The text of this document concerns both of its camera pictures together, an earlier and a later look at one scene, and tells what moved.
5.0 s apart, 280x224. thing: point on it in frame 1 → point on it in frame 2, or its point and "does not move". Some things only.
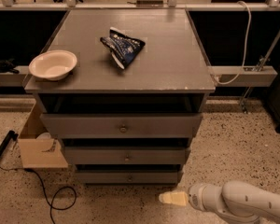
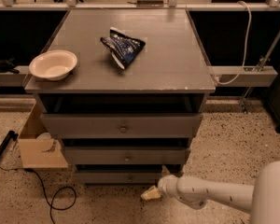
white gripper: [195, 198] → [165, 185]
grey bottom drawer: [131, 177] does not move
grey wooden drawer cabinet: [132, 108] does not move
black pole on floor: [10, 135] does not move
